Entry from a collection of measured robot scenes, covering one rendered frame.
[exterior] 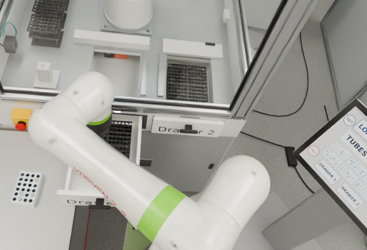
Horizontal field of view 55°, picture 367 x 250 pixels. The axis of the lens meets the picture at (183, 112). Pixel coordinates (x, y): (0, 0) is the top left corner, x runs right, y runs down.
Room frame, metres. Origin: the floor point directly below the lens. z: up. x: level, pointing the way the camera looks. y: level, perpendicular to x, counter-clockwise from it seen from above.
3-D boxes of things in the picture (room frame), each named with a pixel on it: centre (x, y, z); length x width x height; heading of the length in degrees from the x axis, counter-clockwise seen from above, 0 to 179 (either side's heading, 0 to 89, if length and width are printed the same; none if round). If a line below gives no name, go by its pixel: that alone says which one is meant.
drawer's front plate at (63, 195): (0.37, 0.19, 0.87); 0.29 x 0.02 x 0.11; 104
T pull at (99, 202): (0.34, 0.19, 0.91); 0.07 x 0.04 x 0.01; 104
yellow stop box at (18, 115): (0.58, 0.59, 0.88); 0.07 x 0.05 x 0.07; 104
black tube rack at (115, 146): (0.56, 0.24, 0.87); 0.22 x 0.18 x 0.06; 14
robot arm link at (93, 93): (0.47, 0.24, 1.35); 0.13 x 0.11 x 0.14; 157
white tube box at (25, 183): (0.35, 0.48, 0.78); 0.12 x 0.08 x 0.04; 11
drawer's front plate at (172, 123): (0.76, -0.03, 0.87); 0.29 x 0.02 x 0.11; 104
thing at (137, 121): (0.57, 0.24, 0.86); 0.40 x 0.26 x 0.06; 14
